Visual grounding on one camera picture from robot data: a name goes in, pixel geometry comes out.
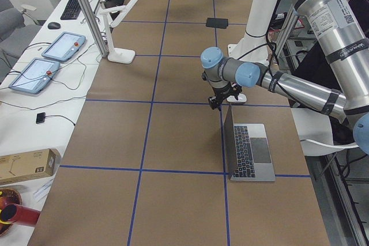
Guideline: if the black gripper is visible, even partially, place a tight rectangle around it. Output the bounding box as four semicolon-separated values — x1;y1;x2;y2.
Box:
208;82;234;110

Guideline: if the black mouse pad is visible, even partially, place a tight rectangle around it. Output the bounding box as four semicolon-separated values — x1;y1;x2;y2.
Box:
205;18;228;29

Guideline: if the grey laptop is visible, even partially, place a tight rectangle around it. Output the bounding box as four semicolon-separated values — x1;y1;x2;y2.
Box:
224;107;276;182

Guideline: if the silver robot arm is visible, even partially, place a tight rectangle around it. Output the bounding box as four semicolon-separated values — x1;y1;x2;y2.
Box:
201;0;368;152

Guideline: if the black desk mouse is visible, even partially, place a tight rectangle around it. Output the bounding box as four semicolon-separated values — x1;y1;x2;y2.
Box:
47;22;61;30

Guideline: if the white chair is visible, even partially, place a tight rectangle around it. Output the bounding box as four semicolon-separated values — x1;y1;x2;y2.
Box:
291;108;358;157

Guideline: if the black keyboard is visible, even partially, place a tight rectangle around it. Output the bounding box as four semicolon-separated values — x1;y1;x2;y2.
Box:
60;0;81;20

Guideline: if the upper teach pendant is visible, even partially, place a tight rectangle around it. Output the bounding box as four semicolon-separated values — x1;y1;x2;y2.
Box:
42;32;86;62

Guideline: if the teach pendant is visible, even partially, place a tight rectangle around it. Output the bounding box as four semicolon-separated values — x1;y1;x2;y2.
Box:
42;32;86;62
9;58;61;94

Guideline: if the small black device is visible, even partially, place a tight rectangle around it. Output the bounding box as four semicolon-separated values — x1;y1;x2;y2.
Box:
36;112;46;124

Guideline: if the lower teach pendant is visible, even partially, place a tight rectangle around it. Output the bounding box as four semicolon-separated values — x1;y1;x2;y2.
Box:
9;58;61;94

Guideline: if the cardboard box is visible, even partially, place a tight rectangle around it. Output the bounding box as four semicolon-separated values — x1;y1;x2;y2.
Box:
1;149;61;185

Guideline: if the red cylinder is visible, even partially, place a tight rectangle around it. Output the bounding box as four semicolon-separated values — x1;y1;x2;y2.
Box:
1;203;40;226

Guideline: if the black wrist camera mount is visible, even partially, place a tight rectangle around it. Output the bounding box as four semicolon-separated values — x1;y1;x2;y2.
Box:
222;83;242;99

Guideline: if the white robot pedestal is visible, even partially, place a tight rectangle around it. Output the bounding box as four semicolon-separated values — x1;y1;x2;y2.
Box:
229;0;277;62

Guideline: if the aluminium frame post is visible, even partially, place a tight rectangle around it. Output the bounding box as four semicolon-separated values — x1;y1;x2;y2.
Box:
78;0;108;58

